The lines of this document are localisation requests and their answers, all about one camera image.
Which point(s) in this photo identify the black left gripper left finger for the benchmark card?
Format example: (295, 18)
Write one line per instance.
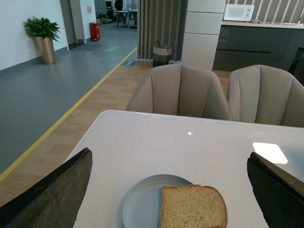
(55, 200)

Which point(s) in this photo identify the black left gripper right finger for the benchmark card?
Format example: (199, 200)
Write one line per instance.
(279, 194)

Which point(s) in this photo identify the light blue round plate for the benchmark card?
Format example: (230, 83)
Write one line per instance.
(143, 203)

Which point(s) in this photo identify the brown bread slice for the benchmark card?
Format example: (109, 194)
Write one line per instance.
(193, 206)

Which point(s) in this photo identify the beige chair right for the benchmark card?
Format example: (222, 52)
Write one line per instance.
(266, 95)

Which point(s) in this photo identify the beige chair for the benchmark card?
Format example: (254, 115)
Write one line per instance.
(266, 95)
(180, 89)

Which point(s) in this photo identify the beige chair left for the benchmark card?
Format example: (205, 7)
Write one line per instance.
(180, 89)

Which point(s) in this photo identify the grey kitchen counter cabinet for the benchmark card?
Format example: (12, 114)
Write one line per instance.
(243, 46)

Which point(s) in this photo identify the green potted plant gold pot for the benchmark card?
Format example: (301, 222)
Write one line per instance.
(44, 33)

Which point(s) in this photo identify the red fire extinguisher box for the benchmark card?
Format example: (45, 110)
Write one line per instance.
(95, 31)

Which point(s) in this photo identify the woven laundry basket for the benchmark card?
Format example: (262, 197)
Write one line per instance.
(161, 54)

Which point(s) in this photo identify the white microwave oven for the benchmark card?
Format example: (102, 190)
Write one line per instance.
(238, 12)

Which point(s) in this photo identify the white pillar cabinet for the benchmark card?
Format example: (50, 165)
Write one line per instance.
(202, 27)

